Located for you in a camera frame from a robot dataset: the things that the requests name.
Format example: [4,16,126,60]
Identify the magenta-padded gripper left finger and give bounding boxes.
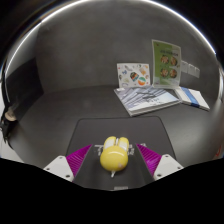
[42,143,94,183]

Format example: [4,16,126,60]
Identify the grey striped cover book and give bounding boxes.
[113,84,182,118]

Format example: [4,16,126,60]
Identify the white sticker sheet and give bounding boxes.
[116,62,152,90]

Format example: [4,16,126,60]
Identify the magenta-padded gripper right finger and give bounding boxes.
[135,142,185,182]

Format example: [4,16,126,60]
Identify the green menu sign acrylic stand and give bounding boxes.
[151,38,183,90]

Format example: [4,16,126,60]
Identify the white wall sockets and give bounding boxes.
[180,60,201,80]

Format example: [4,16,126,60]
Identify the yellow rabbit-shaped computer mouse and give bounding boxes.
[99,135,131,178]

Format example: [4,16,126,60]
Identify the white book with blue band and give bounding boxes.
[174,86,211,112]

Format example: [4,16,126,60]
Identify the black mouse pad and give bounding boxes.
[65,115,177,191]

